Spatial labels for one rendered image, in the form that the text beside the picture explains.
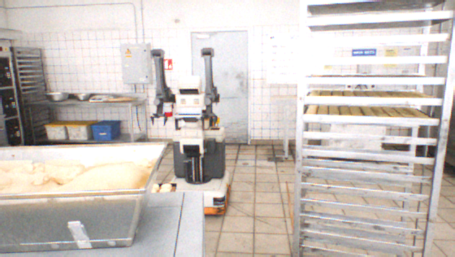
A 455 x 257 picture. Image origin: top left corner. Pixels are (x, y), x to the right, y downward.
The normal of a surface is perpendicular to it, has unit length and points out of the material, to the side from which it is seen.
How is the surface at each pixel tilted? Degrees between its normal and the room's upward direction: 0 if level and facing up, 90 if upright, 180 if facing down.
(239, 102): 90
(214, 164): 90
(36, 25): 90
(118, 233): 115
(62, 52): 90
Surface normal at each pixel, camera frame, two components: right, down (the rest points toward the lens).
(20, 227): 0.07, 0.60
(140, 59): -0.11, 0.21
